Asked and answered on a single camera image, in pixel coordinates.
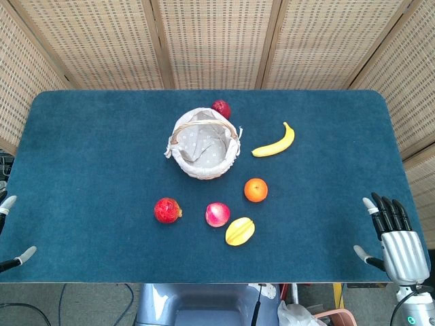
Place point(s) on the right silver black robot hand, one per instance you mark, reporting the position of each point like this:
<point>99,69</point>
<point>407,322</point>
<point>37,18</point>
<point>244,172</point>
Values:
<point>403,253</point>

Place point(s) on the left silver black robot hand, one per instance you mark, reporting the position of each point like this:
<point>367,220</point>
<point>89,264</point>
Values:
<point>18,256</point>

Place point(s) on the orange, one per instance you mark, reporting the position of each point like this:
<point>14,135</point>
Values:
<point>256,190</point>

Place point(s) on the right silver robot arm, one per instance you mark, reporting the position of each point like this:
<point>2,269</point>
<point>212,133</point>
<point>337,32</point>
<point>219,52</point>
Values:
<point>416,307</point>

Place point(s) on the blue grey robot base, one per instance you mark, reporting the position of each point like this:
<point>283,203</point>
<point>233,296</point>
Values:
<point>200,305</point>

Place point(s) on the white cloth-lined wicker basket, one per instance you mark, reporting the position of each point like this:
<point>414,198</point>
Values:
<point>204,144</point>

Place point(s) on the pink plastic bin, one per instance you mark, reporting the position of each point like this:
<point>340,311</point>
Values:
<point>336,319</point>

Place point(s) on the blue felt table mat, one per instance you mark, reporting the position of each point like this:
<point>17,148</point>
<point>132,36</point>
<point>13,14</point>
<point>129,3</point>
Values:
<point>102,169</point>

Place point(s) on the white plastic bag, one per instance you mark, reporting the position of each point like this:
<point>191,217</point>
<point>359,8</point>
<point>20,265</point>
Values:
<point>295,315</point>

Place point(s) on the red pomegranate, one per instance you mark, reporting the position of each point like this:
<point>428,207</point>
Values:
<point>166,210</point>

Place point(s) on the yellow starfruit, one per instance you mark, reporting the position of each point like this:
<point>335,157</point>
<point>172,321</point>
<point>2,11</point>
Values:
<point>239,231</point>

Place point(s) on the yellow banana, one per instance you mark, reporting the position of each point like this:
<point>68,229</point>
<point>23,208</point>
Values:
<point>277,145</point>

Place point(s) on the pink red apple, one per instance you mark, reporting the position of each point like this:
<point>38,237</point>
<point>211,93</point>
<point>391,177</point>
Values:
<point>217,214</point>

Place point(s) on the dark red apple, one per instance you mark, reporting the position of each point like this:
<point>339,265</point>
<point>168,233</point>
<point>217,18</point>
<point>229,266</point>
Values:
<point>222,108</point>

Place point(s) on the woven bamboo folding screen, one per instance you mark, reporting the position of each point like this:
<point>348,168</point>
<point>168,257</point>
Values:
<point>217,40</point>

